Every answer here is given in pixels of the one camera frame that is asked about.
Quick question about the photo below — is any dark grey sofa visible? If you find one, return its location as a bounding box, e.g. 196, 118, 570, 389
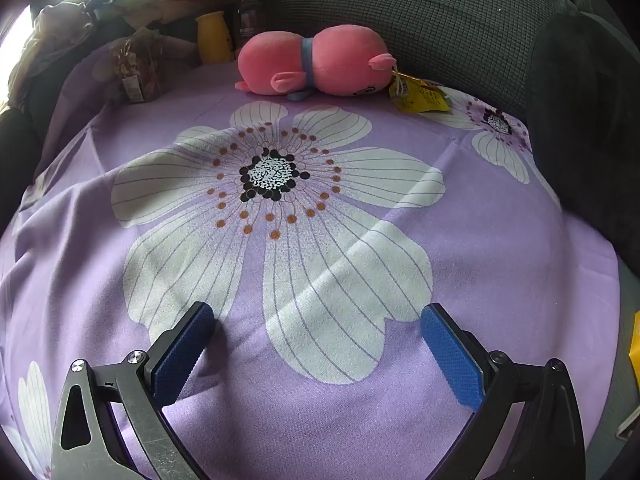
260, 0, 640, 126
0, 107, 43, 186

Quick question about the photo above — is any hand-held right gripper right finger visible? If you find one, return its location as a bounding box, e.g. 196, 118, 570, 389
420, 302, 586, 480

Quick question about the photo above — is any black cushion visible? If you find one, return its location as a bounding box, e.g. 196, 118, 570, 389
530, 10, 640, 271

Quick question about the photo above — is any clear bag of dried snacks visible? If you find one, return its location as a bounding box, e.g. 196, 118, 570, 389
111, 27, 168, 106

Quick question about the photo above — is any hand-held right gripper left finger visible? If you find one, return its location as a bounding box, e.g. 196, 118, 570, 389
50, 301, 217, 480

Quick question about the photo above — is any beige crumpled cloth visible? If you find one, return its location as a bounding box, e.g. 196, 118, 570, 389
7, 2, 101, 111

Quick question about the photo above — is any purple floral cloth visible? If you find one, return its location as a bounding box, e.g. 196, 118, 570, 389
0, 42, 631, 480

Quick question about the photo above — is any yellow paper tag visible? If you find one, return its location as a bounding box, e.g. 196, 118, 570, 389
389, 77, 453, 113

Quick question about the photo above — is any yellow packet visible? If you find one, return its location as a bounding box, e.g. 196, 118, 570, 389
627, 310, 640, 391

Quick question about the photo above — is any yellow bottle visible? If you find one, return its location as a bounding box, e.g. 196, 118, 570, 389
196, 12, 235, 66

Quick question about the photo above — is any pink plush toy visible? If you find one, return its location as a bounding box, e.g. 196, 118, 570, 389
235, 24, 398, 103

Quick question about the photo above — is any clear jar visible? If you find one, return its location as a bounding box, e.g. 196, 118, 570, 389
231, 0, 265, 53

